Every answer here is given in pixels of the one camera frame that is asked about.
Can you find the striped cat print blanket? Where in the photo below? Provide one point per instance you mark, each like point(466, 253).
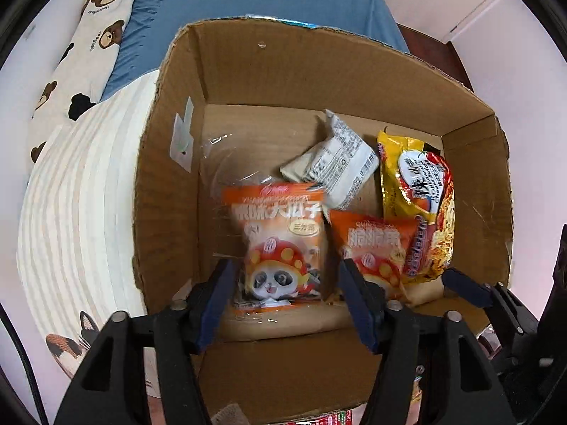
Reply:
point(79, 208)

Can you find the small orange snack packet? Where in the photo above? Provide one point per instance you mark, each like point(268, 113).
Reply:
point(376, 239)

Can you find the bear print pillow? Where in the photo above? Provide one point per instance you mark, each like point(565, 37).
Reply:
point(79, 62)

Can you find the yellow noodle snack packet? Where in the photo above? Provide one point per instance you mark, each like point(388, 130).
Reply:
point(398, 186)

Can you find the large orange panda snack packet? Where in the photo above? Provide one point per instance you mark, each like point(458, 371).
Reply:
point(274, 230)

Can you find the clear plastic wrapper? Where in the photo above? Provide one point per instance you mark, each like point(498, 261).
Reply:
point(230, 159)

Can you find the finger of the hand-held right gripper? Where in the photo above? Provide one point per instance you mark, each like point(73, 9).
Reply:
point(465, 287)

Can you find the cardboard box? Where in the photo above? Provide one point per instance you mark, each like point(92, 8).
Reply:
point(248, 75)

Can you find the white snack packet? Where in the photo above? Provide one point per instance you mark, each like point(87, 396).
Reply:
point(341, 159)

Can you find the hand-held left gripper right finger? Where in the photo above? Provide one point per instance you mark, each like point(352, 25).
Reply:
point(359, 305)

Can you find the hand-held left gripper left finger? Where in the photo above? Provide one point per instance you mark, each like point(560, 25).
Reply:
point(217, 301)

